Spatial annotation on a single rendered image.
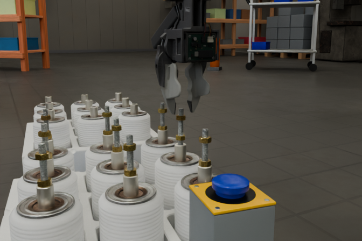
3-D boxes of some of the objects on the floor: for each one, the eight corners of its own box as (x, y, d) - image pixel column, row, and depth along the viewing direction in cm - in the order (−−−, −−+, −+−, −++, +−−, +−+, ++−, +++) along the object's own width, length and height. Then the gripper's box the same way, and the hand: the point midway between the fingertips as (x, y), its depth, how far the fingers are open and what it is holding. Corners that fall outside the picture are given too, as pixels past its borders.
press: (388, 62, 682) (402, -70, 638) (350, 64, 636) (363, -78, 592) (335, 58, 787) (344, -55, 744) (299, 59, 741) (307, -61, 698)
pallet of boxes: (328, 58, 805) (332, 2, 782) (301, 59, 769) (305, 1, 747) (289, 55, 909) (292, 6, 887) (264, 56, 874) (266, 5, 852)
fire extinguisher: (217, 69, 538) (218, 29, 527) (226, 70, 516) (227, 29, 505) (202, 69, 527) (203, 29, 517) (211, 71, 505) (211, 28, 494)
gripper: (169, -14, 55) (171, 123, 59) (230, -9, 60) (227, 117, 64) (148, -8, 63) (150, 113, 67) (203, -5, 67) (202, 108, 71)
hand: (181, 105), depth 67 cm, fingers open, 3 cm apart
